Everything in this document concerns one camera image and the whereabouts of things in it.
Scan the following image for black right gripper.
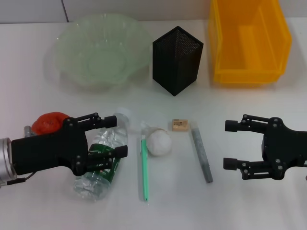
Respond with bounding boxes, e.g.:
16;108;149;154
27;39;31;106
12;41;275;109
223;114;307;181

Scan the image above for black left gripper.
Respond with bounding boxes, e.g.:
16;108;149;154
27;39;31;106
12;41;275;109
11;112;128;177

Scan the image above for clear green-label water bottle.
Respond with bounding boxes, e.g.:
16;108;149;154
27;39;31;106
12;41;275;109
73;107;133;203

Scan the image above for grey marker pen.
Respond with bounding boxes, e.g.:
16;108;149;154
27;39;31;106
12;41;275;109
190;121;214;184

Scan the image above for red orange fruit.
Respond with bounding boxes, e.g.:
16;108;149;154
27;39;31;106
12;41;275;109
32;111;71;136

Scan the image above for green pen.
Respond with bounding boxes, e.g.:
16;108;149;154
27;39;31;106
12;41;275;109
139;134;150;202

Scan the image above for white paper ball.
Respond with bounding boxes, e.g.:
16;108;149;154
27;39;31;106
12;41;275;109
141;120;173;157

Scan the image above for beige eraser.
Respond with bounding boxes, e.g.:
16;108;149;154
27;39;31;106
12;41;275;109
171;117;189;132

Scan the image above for green glass fruit plate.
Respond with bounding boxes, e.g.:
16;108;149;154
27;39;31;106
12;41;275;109
44;13;154;92

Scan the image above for black mesh pen holder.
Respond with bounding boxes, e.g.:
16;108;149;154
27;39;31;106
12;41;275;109
152;25;204;97

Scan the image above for yellow plastic bin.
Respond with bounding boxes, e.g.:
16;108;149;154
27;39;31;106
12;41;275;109
207;0;293;84

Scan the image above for left arm cable with connector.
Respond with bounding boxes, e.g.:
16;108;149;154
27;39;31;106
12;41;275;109
6;125;36;186

